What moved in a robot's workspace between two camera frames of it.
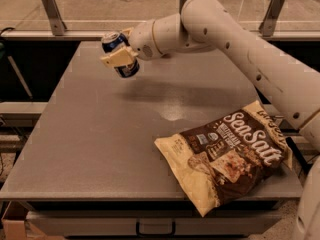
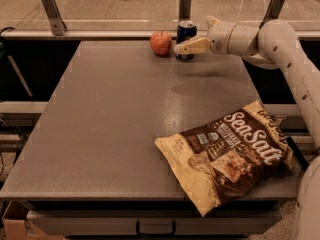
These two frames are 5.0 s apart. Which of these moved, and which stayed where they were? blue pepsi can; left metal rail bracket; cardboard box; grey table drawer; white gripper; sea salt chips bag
Moved: white gripper; blue pepsi can
Stayed: left metal rail bracket; sea salt chips bag; grey table drawer; cardboard box
